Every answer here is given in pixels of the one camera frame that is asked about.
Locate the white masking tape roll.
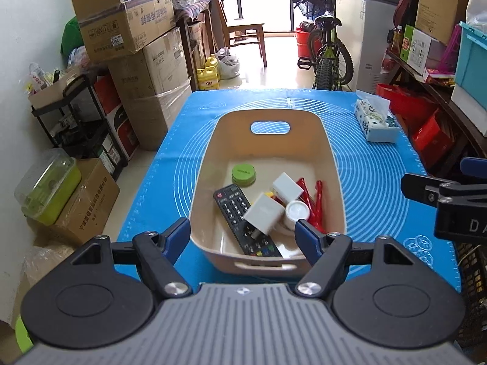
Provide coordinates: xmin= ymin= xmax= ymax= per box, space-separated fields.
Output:
xmin=274 ymin=222 xmax=295 ymax=236

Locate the yellow oil jug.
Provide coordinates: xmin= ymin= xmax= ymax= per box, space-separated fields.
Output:
xmin=197 ymin=55 xmax=220 ymax=91

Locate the wooden chair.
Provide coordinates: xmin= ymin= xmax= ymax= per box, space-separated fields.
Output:
xmin=215 ymin=0 xmax=268 ymax=68

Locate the top open cardboard box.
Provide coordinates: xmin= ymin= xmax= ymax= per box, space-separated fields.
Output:
xmin=71 ymin=0 xmax=175 ymax=63

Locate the red shopping bag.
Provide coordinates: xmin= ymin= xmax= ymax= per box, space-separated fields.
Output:
xmin=377 ymin=83 xmax=454 ymax=169

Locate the yellow tape dispenser red wheel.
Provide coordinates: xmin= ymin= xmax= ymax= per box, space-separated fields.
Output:
xmin=264 ymin=191 xmax=285 ymax=206

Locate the white cube charger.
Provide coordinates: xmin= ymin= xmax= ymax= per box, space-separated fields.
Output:
xmin=272 ymin=172 xmax=304 ymax=205

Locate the green white carton box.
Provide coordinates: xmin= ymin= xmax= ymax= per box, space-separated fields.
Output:
xmin=400 ymin=25 xmax=432 ymax=74

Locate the red plastic figure toy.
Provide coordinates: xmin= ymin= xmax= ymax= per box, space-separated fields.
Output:
xmin=296 ymin=178 xmax=326 ymax=234

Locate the lower stacked cardboard box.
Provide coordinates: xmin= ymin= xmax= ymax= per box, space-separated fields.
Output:
xmin=108 ymin=28 xmax=191 ymax=151

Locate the green round lid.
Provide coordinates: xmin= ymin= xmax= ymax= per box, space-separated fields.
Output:
xmin=231 ymin=163 xmax=257 ymax=187

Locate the green lidded food container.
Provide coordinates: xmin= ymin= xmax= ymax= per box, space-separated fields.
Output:
xmin=14 ymin=148 xmax=82 ymax=226

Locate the green black bicycle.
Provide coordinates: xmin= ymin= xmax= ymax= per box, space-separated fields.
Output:
xmin=292 ymin=0 xmax=354 ymax=92

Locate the black remote control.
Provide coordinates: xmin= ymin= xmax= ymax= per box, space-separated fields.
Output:
xmin=213 ymin=184 xmax=282 ymax=257

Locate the tall leaning cardboard box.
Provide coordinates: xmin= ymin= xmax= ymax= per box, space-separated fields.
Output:
xmin=414 ymin=0 xmax=468 ymax=45

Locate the black metal shelf rack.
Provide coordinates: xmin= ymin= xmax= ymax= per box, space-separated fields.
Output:
xmin=30 ymin=74 xmax=128 ymax=180

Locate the floor cardboard box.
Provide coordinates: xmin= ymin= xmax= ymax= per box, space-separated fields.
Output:
xmin=49 ymin=159 xmax=120 ymax=245

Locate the white tissue box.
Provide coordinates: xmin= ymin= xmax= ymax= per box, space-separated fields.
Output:
xmin=354 ymin=90 xmax=401 ymax=143

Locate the beige plastic storage bin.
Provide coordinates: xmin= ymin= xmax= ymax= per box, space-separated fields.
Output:
xmin=190 ymin=109 xmax=347 ymax=278

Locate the teal plastic storage crate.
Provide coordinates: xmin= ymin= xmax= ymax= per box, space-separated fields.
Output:
xmin=455 ymin=22 xmax=487 ymax=109

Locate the white chest freezer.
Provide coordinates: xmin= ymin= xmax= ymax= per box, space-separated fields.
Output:
xmin=336 ymin=0 xmax=399 ymax=93

